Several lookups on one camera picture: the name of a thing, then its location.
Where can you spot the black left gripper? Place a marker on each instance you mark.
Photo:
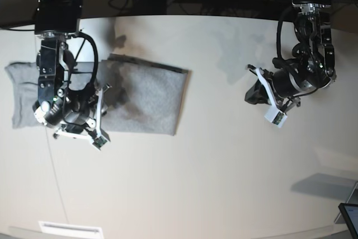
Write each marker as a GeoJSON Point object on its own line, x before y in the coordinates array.
{"type": "Point", "coordinates": [287, 88]}

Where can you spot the grey tablet stand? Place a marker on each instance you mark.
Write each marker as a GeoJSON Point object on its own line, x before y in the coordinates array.
{"type": "Point", "coordinates": [351, 199]}

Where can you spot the black tablet screen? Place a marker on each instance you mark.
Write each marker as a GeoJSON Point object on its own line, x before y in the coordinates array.
{"type": "Point", "coordinates": [349, 213]}

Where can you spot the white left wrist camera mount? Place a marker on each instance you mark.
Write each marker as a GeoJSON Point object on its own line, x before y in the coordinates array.
{"type": "Point", "coordinates": [274, 115]}

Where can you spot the grey T-shirt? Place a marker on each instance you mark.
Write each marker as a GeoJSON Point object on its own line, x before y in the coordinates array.
{"type": "Point", "coordinates": [145, 97]}

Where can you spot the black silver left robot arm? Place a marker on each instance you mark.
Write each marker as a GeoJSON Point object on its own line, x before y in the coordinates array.
{"type": "Point", "coordinates": [312, 65]}

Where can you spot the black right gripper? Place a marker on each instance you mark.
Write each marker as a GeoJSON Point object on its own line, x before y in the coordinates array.
{"type": "Point", "coordinates": [47, 113]}

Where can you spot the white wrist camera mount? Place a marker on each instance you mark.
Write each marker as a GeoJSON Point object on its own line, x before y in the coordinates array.
{"type": "Point", "coordinates": [274, 115]}
{"type": "Point", "coordinates": [84, 121]}

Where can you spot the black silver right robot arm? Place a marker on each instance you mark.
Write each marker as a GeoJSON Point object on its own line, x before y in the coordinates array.
{"type": "Point", "coordinates": [57, 21]}

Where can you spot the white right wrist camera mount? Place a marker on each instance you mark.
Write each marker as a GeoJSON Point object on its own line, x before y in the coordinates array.
{"type": "Point", "coordinates": [84, 121]}

